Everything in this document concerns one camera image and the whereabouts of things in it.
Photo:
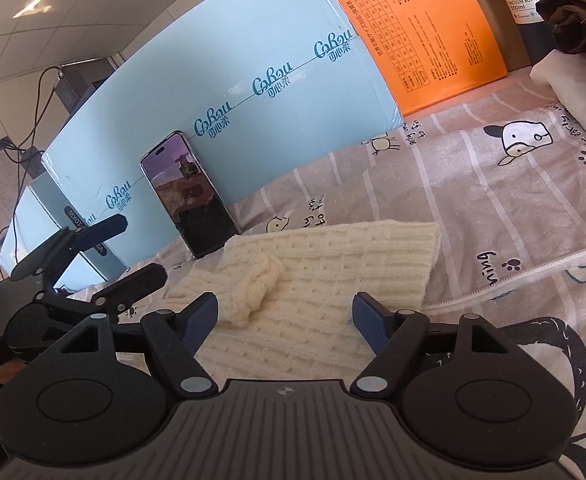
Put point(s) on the white garment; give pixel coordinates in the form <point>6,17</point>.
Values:
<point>573,90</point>

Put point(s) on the orange cardboard box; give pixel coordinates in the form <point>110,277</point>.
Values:
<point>423,25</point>

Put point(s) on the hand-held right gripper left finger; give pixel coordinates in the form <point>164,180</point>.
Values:
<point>200,325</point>

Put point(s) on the black computer box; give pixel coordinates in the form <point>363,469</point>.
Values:
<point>88,80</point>

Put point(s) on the smartphone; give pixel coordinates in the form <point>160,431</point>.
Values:
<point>188,195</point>

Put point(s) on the light blue cardboard box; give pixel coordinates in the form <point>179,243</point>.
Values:
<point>248,35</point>

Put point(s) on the brown cardboard box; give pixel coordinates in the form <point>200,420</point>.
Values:
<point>495,10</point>

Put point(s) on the cream knit sweater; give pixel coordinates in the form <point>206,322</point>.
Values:
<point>323,270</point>

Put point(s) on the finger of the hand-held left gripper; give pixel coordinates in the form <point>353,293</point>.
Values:
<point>133,285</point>
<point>98,230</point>

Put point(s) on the cartoon printed striped bed sheet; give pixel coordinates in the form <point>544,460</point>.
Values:
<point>473,185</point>

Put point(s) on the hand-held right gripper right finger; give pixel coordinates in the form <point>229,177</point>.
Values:
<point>368,320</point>

